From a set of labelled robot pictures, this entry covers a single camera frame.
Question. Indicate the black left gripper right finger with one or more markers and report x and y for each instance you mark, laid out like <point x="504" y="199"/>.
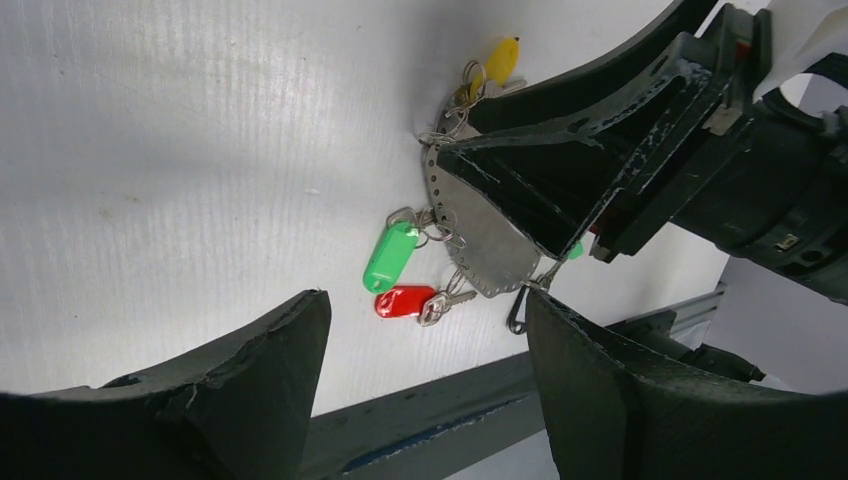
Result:
<point x="615" y="409"/>

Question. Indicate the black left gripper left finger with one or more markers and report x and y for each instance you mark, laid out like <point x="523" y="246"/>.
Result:
<point x="237" y="407"/>

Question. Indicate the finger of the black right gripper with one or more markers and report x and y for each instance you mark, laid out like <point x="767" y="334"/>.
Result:
<point x="553" y="180"/>
<point x="590" y="83"/>

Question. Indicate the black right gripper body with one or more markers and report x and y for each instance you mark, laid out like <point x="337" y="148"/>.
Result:
<point x="759" y="177"/>

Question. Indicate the grey perforated key organizer plate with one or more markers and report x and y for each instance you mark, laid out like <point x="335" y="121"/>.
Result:
<point x="493" y="256"/>

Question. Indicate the green tagged key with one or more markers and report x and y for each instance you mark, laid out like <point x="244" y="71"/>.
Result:
<point x="576" y="251"/>
<point x="401" y="237"/>

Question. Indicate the yellow tagged key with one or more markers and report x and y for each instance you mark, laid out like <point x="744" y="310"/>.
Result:
<point x="493" y="77"/>

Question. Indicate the black tagged key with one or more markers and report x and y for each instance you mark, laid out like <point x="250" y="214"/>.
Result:
<point x="513" y="323"/>

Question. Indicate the green tagged key on plate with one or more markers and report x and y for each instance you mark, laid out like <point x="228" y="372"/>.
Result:
<point x="401" y="237"/>

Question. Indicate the red tagged key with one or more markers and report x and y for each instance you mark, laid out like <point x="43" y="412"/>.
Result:
<point x="427" y="305"/>

